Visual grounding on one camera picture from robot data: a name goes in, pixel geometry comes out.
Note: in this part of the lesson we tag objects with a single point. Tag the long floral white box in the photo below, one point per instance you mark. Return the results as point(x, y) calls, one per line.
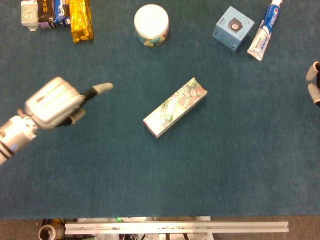
point(192, 92)

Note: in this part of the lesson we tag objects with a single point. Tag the clear jar of candies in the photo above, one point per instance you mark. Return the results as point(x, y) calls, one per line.
point(151, 20)

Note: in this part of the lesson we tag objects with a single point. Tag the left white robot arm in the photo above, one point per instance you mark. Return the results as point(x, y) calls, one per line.
point(15, 135)

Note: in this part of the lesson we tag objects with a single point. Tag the pale green small carton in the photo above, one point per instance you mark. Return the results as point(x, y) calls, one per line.
point(29, 13)

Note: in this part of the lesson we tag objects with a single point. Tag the blue snack packet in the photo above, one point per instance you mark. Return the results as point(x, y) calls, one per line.
point(60, 12)

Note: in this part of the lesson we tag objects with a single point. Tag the gold foil package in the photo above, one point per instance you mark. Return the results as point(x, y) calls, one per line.
point(80, 22)

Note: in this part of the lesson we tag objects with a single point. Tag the teal felt table cloth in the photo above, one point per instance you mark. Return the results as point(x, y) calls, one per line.
point(125, 175)

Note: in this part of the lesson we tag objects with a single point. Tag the white blue toothpaste tube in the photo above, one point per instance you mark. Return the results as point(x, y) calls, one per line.
point(262, 37)

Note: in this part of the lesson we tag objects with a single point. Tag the aluminium profile rail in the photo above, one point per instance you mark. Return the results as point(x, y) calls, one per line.
point(175, 227)

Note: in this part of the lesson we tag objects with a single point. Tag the brown tape roll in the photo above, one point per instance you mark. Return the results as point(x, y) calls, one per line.
point(47, 232)

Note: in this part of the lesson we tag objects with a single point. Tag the light blue cube box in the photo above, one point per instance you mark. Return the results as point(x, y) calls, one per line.
point(230, 32)

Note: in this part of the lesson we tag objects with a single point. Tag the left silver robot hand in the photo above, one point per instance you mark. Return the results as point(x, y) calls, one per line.
point(52, 102)

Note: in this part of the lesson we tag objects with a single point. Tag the black purple small box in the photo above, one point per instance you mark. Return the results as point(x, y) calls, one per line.
point(45, 12)

